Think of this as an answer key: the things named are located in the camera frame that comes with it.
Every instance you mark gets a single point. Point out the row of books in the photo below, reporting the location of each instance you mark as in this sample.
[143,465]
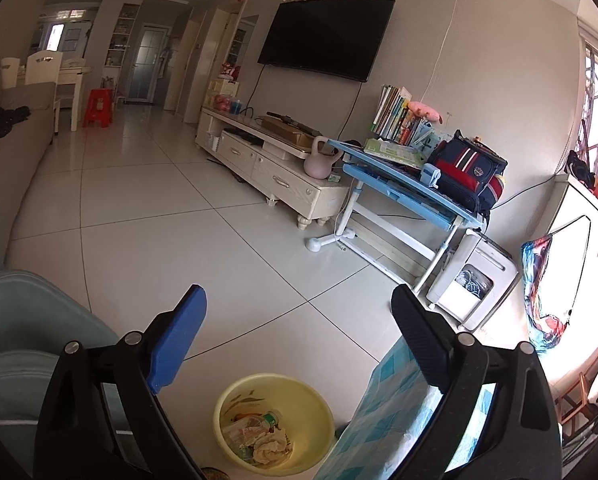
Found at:
[394,115]

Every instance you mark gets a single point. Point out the long black object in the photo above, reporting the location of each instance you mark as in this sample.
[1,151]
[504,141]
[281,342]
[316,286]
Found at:
[294,122]

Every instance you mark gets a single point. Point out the black shoes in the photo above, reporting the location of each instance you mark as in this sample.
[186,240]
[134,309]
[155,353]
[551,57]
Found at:
[579,170]

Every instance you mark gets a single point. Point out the blue checked tablecloth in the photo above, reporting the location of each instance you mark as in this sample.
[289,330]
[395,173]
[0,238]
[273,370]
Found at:
[374,415]

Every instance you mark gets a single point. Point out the colourful printed hanging bag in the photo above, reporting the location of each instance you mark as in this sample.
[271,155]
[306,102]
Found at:
[541,300]

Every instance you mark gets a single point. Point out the green paper pad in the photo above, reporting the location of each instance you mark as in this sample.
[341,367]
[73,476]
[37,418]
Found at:
[391,152]

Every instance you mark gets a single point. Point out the white dining table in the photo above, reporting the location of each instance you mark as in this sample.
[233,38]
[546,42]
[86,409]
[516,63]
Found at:
[74,72]

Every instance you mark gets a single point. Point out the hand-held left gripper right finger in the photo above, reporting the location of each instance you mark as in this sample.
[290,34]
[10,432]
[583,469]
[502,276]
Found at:
[421,340]

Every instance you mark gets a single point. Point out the yellow plastic basin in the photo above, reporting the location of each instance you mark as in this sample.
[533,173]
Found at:
[309,420]

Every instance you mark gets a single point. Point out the cream television cabinet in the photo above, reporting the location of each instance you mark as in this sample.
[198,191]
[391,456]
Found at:
[259,165]

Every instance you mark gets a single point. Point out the grey green padded chair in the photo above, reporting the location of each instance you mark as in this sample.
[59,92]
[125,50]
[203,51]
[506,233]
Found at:
[19,320]

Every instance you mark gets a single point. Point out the white floor appliance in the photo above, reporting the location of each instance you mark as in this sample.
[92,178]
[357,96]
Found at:
[479,270]

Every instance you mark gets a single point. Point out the black wall television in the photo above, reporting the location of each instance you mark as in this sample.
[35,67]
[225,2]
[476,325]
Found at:
[326,40]

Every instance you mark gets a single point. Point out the black clothing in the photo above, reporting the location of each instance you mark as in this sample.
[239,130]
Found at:
[1,122]

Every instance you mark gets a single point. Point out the bag of red fruit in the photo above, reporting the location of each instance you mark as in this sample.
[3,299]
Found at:
[226,103]

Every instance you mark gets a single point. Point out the green label plastic bottle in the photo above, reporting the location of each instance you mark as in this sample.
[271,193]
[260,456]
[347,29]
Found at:
[256,425]

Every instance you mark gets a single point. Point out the red plastic stool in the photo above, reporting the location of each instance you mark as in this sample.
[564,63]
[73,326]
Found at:
[98,107]

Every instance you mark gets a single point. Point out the blue desk clip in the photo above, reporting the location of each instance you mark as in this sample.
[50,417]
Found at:
[430,176]

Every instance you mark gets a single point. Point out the beige sofa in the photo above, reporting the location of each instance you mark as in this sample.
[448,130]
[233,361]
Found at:
[9,175]

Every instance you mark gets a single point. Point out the window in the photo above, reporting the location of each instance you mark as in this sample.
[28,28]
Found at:
[596,95]

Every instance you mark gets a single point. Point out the flat cardboard box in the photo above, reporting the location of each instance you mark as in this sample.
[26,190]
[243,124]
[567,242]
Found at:
[284,132]

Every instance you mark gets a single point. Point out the red doll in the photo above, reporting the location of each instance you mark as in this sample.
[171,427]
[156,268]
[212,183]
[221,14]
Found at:
[230,71]

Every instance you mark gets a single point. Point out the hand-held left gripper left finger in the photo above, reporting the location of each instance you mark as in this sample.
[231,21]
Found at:
[176,340]

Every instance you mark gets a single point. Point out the pink kettlebell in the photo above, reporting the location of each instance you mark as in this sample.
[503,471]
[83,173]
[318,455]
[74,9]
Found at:
[319,165]

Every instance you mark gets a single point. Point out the navy red backpack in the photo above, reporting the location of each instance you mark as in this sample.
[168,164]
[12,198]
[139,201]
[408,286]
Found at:
[466,170]

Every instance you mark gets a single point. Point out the white display shelf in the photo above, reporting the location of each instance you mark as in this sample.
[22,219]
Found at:
[121,35]

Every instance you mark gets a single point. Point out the white tissue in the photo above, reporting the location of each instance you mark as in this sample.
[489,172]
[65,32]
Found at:
[274,447]

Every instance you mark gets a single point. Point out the pink plush toy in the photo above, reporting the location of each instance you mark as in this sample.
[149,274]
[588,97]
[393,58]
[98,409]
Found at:
[424,110]

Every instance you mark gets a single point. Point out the white dining chair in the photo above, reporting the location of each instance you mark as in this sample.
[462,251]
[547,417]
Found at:
[10,72]
[44,70]

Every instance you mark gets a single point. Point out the blue study desk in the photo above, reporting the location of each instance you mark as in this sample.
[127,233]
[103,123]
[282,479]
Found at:
[404,200]

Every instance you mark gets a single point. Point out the wooden chair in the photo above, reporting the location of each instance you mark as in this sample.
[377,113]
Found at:
[594,375]

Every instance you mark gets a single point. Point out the glass panel door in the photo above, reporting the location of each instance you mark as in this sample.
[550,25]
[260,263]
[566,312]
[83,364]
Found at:
[149,65]

